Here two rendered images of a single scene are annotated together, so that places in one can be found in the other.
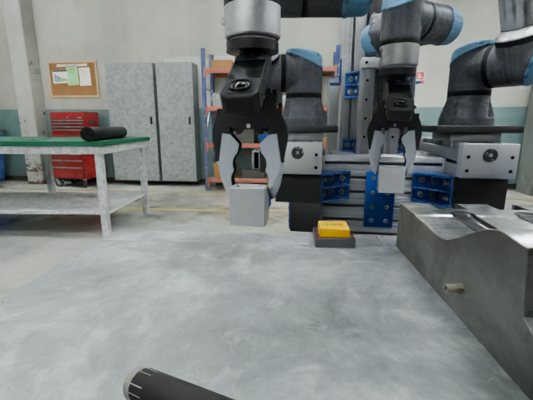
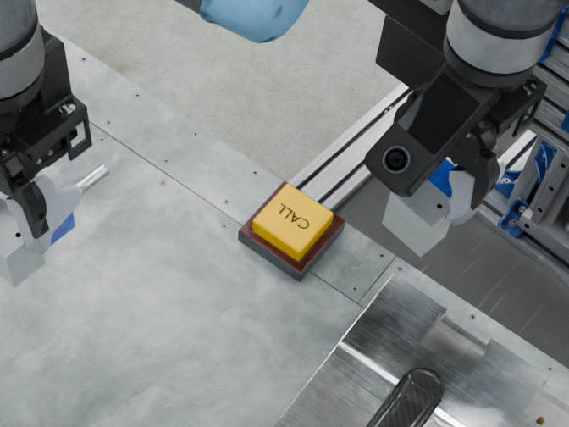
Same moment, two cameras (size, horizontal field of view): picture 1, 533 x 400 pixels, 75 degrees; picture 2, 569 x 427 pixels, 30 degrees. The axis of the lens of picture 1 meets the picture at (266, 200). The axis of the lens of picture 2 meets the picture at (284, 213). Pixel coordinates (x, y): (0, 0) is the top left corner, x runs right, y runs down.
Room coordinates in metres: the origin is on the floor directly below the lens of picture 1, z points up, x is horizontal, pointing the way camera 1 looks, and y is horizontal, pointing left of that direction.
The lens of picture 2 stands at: (0.18, -0.39, 1.74)
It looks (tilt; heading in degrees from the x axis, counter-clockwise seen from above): 58 degrees down; 26
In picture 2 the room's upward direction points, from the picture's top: 8 degrees clockwise
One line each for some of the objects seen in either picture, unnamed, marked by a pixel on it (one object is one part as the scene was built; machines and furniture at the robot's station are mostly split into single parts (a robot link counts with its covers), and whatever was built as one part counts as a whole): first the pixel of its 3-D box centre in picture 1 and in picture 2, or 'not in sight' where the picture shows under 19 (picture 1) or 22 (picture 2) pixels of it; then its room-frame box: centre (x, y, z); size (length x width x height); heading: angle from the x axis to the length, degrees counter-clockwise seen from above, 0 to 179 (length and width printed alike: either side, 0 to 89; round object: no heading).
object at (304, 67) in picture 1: (301, 71); not in sight; (1.17, -0.11, 1.20); 0.13 x 0.12 x 0.14; 90
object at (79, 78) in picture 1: (73, 78); not in sight; (6.32, 3.34, 1.80); 0.90 x 0.03 x 0.60; 84
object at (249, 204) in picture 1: (256, 198); (49, 211); (0.53, 0.02, 0.93); 0.13 x 0.05 x 0.05; 170
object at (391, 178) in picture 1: (388, 175); (452, 185); (0.76, -0.27, 0.93); 0.13 x 0.05 x 0.05; 167
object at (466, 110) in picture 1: (466, 109); not in sight; (1.09, -0.61, 1.09); 0.15 x 0.15 x 0.10
